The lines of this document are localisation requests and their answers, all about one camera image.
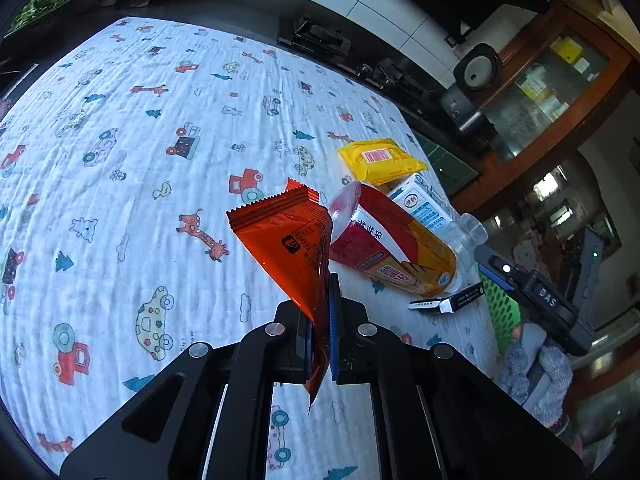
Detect green base cabinets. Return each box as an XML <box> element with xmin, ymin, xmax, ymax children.
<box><xmin>410</xmin><ymin>130</ymin><xmax>481</xmax><ymax>196</ymax></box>

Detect bowl of green vegetables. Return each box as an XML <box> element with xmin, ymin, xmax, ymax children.
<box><xmin>2</xmin><ymin>0</ymin><xmax>101</xmax><ymax>46</ymax></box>

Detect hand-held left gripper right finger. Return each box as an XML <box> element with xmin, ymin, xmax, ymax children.
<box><xmin>326</xmin><ymin>273</ymin><xmax>587</xmax><ymax>480</ymax></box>

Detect green plastic basket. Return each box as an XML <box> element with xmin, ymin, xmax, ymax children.
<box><xmin>486</xmin><ymin>277</ymin><xmax>522</xmax><ymax>356</ymax></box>

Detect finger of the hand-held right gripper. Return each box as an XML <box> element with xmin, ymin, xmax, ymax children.
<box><xmin>474</xmin><ymin>244</ymin><xmax>526</xmax><ymax>292</ymax></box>

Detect clear plastic bottle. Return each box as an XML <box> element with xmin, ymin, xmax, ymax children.
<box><xmin>435</xmin><ymin>212</ymin><xmax>488</xmax><ymax>281</ymax></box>

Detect black rice cooker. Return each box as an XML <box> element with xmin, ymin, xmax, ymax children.
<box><xmin>440</xmin><ymin>42</ymin><xmax>503</xmax><ymax>153</ymax></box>

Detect small black box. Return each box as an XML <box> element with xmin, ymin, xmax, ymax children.
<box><xmin>408</xmin><ymin>281</ymin><xmax>485</xmax><ymax>314</ymax></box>

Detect wooden glass door cabinet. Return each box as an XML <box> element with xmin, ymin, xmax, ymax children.
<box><xmin>450</xmin><ymin>0</ymin><xmax>640</xmax><ymax>211</ymax></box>

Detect person's right hand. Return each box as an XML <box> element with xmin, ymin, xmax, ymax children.
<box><xmin>500</xmin><ymin>325</ymin><xmax>574</xmax><ymax>428</ymax></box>

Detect printed white tablecloth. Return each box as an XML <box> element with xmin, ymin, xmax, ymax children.
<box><xmin>0</xmin><ymin>17</ymin><xmax>506</xmax><ymax>480</ymax></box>

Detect red drink cup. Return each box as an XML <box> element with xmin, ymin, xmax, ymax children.
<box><xmin>327</xmin><ymin>181</ymin><xmax>463</xmax><ymax>298</ymax></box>

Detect yellow snack packet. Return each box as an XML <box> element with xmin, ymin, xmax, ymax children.
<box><xmin>337</xmin><ymin>138</ymin><xmax>429</xmax><ymax>186</ymax></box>

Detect white milk carton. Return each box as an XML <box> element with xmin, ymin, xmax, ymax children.
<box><xmin>387</xmin><ymin>172</ymin><xmax>458</xmax><ymax>236</ymax></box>

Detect black gas stove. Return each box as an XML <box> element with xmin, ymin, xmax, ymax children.
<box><xmin>277</xmin><ymin>16</ymin><xmax>436</xmax><ymax>106</ymax></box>

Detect orange snack wrapper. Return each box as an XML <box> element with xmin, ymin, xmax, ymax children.
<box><xmin>226</xmin><ymin>178</ymin><xmax>335</xmax><ymax>415</ymax></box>

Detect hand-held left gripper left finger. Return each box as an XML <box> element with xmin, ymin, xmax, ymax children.
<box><xmin>59</xmin><ymin>301</ymin><xmax>315</xmax><ymax>480</ymax></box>

